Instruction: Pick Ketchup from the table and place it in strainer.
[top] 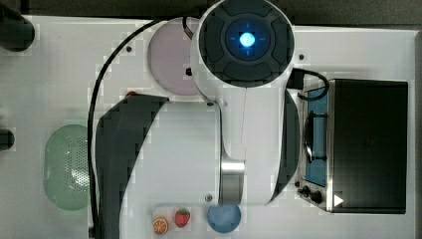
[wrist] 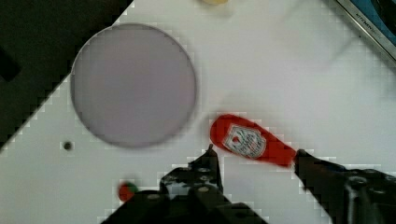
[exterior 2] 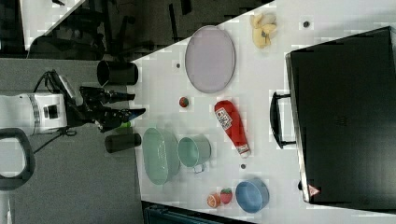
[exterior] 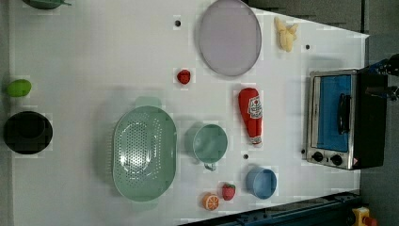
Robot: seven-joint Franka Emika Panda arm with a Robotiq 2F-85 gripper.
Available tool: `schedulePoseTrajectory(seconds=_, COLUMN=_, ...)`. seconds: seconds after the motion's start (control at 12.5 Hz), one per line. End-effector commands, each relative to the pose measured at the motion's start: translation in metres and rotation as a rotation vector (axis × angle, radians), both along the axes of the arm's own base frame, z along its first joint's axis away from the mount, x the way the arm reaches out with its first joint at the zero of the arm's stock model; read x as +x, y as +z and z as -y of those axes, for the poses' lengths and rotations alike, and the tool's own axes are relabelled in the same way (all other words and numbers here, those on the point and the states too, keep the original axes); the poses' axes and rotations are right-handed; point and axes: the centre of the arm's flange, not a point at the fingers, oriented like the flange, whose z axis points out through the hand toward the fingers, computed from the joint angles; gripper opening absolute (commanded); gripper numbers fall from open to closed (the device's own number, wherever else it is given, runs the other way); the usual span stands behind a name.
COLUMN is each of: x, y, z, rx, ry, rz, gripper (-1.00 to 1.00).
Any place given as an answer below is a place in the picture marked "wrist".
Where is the lilac round plate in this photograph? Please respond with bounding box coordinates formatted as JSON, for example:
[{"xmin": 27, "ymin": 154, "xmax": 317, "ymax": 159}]
[{"xmin": 70, "ymin": 23, "xmax": 197, "ymax": 148}]

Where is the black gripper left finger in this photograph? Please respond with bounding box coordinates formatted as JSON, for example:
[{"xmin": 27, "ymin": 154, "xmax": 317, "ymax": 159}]
[{"xmin": 102, "ymin": 147, "xmax": 268, "ymax": 224}]

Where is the red toy strawberry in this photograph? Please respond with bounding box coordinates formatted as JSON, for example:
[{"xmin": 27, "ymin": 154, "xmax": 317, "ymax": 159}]
[{"xmin": 118, "ymin": 182, "xmax": 138, "ymax": 202}]

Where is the silver toaster oven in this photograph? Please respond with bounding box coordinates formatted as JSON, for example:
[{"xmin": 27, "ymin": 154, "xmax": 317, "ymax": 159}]
[{"xmin": 333, "ymin": 0, "xmax": 396, "ymax": 63}]

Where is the peeled toy banana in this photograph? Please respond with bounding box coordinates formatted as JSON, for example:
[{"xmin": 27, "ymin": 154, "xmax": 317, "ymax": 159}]
[{"xmin": 202, "ymin": 0, "xmax": 229, "ymax": 6}]

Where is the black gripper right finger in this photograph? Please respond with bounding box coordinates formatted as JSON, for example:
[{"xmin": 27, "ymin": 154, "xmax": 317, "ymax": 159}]
[{"xmin": 294, "ymin": 149, "xmax": 396, "ymax": 224}]

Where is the red plush ketchup bottle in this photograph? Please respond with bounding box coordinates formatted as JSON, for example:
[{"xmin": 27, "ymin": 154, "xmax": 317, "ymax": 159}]
[{"xmin": 209, "ymin": 114, "xmax": 296, "ymax": 167}]

